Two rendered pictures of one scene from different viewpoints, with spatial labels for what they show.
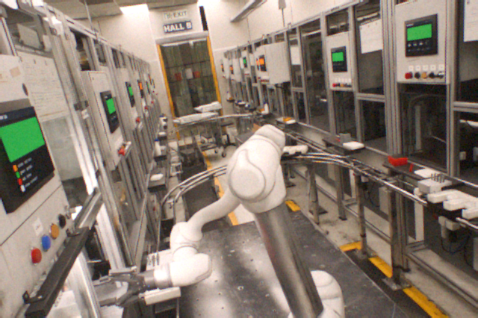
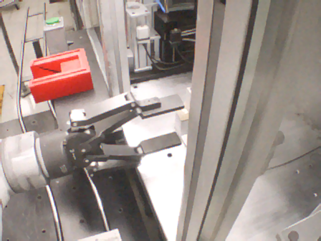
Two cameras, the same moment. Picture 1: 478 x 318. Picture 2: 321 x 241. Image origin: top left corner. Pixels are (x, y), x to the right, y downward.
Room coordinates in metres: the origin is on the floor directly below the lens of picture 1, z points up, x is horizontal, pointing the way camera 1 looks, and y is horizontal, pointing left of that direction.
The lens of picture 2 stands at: (1.46, 0.50, 1.34)
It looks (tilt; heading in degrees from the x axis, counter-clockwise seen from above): 46 degrees down; 167
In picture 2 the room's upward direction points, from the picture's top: straight up
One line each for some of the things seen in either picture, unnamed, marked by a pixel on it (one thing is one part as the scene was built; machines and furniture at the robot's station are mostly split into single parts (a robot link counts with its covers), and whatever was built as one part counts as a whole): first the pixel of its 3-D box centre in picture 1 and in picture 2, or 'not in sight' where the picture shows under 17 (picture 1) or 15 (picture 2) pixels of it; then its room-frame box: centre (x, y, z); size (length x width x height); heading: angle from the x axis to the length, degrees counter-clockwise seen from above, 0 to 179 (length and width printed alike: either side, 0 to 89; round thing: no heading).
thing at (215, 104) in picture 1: (212, 124); not in sight; (8.12, 0.41, 0.48); 0.84 x 0.58 x 0.97; 16
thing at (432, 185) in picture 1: (434, 182); not in sight; (1.78, -1.04, 0.92); 0.13 x 0.10 x 0.09; 98
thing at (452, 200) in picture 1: (450, 203); not in sight; (1.67, -1.06, 0.84); 0.37 x 0.14 x 0.10; 8
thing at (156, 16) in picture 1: (176, 21); not in sight; (9.47, 0.87, 2.96); 1.23 x 0.08 x 0.68; 98
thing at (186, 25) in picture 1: (178, 27); not in sight; (9.42, 0.86, 2.82); 0.75 x 0.04 x 0.25; 98
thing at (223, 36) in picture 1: (299, 54); not in sight; (9.91, -2.17, 1.65); 4.64 x 0.08 x 3.30; 98
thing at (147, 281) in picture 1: (143, 281); (72, 149); (1.16, 0.42, 1.01); 0.09 x 0.07 x 0.08; 98
